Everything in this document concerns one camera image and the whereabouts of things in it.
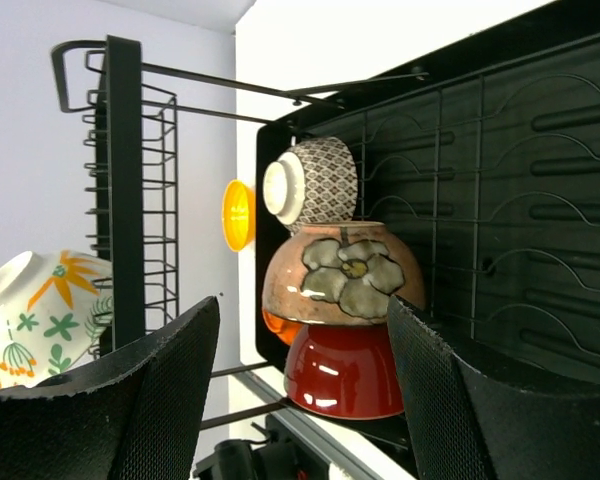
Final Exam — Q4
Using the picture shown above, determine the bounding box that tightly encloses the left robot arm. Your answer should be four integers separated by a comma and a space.
192, 431, 309, 480

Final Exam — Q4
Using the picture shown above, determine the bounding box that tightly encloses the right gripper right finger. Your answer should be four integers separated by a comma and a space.
388, 296, 600, 479

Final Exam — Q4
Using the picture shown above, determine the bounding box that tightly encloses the brown patterned bowl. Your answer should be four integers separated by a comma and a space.
262, 137, 358, 232

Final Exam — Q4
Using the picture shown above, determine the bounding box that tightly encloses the pink flower bowl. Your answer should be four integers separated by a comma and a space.
261, 221, 426, 326

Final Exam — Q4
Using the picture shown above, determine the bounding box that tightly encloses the orange bowl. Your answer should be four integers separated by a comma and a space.
262, 310, 303, 346

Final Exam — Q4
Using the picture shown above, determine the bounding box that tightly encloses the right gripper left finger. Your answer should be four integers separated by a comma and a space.
0, 296, 220, 479

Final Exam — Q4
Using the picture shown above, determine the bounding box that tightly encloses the yellow bowl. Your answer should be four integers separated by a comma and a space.
222, 179, 256, 252

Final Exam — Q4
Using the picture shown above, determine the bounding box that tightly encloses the white floral bowl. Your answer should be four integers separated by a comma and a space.
0, 250, 114, 389

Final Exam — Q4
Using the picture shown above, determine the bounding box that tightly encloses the black drip tray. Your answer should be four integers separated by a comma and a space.
256, 1, 600, 389

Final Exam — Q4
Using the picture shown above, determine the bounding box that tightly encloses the red bowl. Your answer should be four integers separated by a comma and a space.
284, 324, 404, 420

